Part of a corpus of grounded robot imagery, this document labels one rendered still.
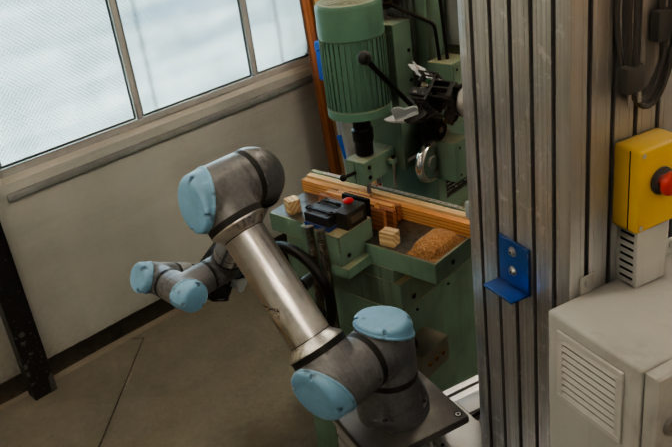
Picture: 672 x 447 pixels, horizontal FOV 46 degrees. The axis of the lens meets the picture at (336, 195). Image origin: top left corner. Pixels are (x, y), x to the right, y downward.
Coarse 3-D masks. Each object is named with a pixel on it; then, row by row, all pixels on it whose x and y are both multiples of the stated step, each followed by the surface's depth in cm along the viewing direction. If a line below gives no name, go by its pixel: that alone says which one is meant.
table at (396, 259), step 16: (304, 192) 245; (304, 208) 235; (272, 224) 237; (288, 224) 231; (400, 224) 219; (416, 224) 217; (368, 240) 213; (400, 240) 211; (416, 240) 210; (464, 240) 206; (368, 256) 211; (384, 256) 209; (400, 256) 205; (448, 256) 201; (464, 256) 207; (336, 272) 210; (352, 272) 208; (400, 272) 207; (416, 272) 203; (432, 272) 199; (448, 272) 203
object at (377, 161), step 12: (384, 144) 227; (372, 156) 221; (384, 156) 223; (348, 168) 222; (360, 168) 218; (372, 168) 220; (384, 168) 224; (348, 180) 224; (360, 180) 220; (372, 180) 221
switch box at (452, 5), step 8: (448, 0) 216; (456, 0) 214; (448, 8) 217; (456, 8) 215; (448, 16) 218; (456, 16) 216; (448, 24) 219; (456, 24) 217; (448, 32) 220; (456, 32) 218; (448, 40) 221; (456, 40) 219
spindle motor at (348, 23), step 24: (336, 0) 204; (360, 0) 201; (336, 24) 198; (360, 24) 198; (336, 48) 202; (360, 48) 201; (384, 48) 206; (336, 72) 205; (360, 72) 203; (384, 72) 207; (336, 96) 208; (360, 96) 206; (384, 96) 210; (336, 120) 212; (360, 120) 209
